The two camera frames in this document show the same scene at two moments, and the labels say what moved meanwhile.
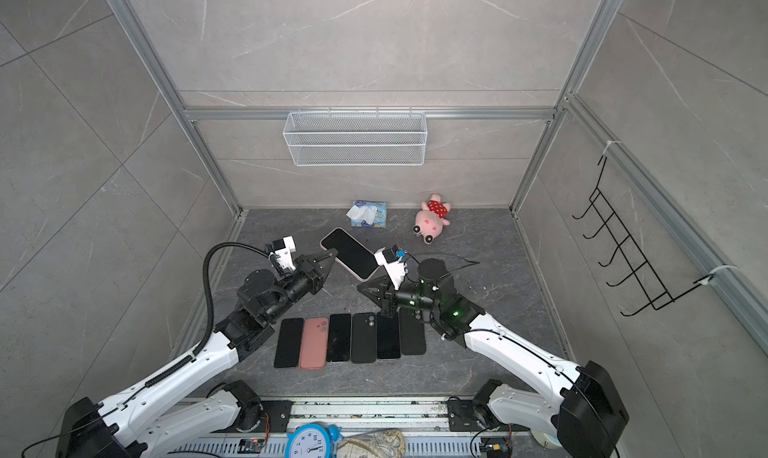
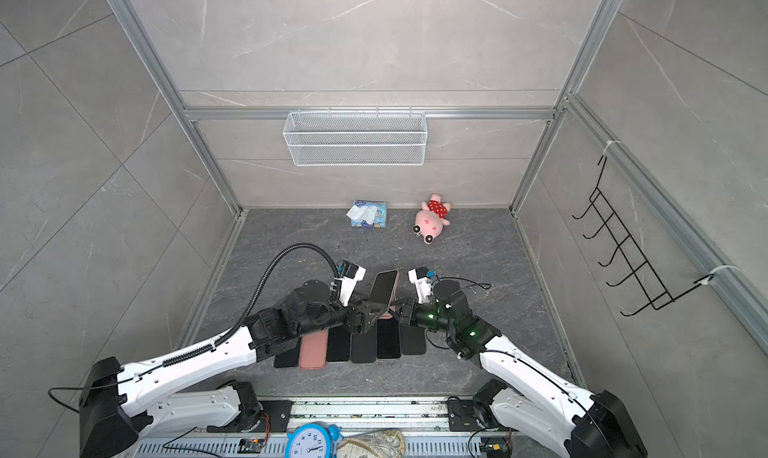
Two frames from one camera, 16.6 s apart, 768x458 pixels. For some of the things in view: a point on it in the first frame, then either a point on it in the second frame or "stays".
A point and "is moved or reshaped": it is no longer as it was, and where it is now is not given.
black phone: (388, 336) stays
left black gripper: (314, 275) -> (355, 321)
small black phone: (412, 331) stays
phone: (288, 348) stays
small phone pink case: (352, 254) is moved or reshaped
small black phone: (364, 338) stays
